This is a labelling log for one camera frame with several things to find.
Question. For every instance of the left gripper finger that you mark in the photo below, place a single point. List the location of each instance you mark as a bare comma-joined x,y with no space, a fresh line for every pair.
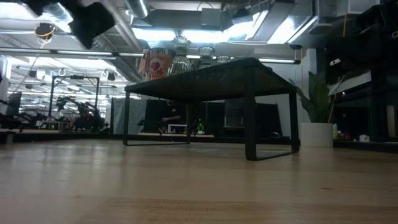
93,21

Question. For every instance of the scented candle tin orange label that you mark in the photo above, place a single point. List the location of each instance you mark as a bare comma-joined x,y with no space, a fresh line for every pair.
155,67

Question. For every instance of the ribbed glass candlestick holder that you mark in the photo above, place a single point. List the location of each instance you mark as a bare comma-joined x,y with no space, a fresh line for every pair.
224,59
182,63
206,53

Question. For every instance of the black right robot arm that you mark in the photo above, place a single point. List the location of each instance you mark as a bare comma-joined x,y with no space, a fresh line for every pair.
363,40

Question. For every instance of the black round ceiling device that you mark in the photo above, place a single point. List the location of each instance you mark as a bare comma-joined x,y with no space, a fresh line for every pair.
45,30

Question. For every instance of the grey partition panel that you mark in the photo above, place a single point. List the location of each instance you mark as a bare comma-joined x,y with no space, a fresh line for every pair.
130,115

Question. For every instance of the dark computer monitor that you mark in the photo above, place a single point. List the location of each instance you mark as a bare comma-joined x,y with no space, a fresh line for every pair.
14,104

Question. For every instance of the grey ceiling box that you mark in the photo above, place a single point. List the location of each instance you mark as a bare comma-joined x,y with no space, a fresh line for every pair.
214,18

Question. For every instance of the person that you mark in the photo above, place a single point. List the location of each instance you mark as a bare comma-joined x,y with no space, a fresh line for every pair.
172,118

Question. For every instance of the black perforated metal shelf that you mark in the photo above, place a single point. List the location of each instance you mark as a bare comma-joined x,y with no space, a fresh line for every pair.
217,81

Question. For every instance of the green leafy plant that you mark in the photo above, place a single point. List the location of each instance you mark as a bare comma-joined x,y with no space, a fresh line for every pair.
317,99

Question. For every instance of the white plant pot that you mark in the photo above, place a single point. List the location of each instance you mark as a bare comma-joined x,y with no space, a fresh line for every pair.
316,135

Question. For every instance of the small pale bottle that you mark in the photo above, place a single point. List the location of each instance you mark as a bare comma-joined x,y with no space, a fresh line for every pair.
335,132

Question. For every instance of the small red item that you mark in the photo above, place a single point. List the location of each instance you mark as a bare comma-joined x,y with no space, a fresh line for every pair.
343,137

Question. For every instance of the small white cup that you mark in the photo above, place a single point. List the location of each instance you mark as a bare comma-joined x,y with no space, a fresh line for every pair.
364,138

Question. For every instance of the silver round air duct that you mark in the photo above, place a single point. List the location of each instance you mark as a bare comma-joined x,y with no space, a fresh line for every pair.
138,7

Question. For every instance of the black background gantry frame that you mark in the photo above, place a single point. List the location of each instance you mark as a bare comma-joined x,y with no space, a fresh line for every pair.
74,77

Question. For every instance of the black aluminium table frame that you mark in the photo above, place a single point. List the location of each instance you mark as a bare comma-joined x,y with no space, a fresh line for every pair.
37,137

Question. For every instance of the small white display frame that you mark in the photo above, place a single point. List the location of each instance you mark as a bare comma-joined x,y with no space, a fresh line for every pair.
177,124

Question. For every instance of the black desk frame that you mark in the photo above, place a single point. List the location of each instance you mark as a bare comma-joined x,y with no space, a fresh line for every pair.
377,109

